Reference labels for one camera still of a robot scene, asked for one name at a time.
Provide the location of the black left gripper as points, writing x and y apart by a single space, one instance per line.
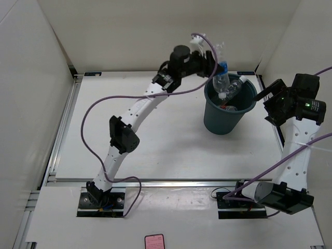
207 65

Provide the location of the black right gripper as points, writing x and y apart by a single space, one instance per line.
277 118

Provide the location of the blue label plastic bottle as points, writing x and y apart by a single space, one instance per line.
221 81

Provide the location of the black label plastic bottle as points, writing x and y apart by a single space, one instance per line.
233 90

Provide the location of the clear unlabelled plastic bottle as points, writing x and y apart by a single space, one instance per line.
234 109

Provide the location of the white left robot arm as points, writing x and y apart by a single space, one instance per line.
122 129

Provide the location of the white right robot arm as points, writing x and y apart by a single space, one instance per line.
297 108

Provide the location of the dark green ribbed bin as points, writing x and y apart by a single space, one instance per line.
220 121

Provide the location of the pink smartphone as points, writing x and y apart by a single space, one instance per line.
154 241

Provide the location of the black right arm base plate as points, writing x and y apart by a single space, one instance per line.
236 209

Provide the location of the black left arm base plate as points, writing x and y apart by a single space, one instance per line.
111 206

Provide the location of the aluminium table frame rail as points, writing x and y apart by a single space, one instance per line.
44 106

